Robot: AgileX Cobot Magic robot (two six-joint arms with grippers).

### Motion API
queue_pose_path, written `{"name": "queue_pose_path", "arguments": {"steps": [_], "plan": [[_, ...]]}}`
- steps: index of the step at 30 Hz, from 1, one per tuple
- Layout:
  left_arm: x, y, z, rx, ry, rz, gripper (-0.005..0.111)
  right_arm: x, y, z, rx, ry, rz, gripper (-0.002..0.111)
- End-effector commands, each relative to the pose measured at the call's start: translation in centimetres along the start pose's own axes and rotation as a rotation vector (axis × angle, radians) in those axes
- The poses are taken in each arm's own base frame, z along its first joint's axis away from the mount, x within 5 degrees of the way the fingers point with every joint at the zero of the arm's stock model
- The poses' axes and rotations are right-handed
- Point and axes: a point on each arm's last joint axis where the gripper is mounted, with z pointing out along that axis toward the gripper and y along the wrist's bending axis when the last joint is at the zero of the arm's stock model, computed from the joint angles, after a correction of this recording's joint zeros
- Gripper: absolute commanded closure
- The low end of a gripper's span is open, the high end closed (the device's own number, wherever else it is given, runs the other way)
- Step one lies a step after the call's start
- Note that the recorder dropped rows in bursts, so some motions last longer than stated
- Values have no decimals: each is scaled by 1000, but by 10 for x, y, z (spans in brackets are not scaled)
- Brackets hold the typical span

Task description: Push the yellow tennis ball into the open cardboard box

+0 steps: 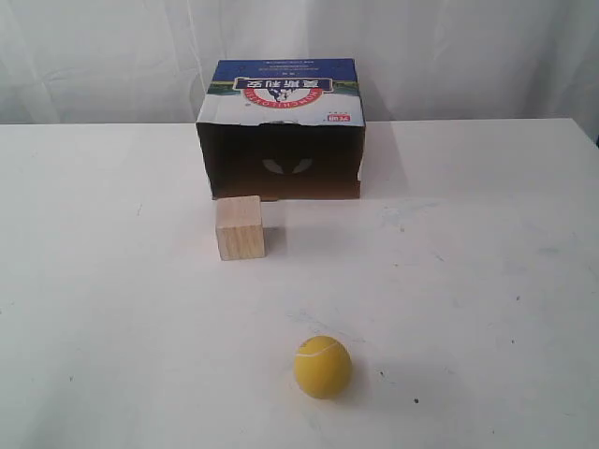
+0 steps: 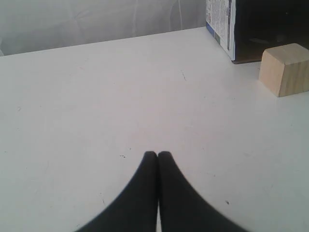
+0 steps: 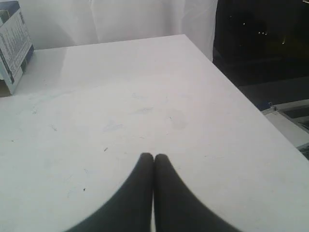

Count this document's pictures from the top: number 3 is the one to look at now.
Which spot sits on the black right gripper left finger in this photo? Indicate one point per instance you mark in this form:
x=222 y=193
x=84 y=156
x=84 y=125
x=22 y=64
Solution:
x=130 y=208

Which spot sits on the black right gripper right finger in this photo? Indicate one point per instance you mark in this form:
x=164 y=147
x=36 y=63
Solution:
x=176 y=208

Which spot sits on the blue white milk carton box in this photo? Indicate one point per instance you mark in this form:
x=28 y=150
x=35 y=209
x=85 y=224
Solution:
x=16 y=48

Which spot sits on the dark window pane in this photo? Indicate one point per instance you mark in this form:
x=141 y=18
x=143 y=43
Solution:
x=262 y=47

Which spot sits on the white backdrop curtain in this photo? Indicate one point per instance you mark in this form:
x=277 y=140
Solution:
x=61 y=23

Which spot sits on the white metal frame rail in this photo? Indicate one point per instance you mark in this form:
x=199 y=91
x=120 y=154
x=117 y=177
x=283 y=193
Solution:
x=291 y=119

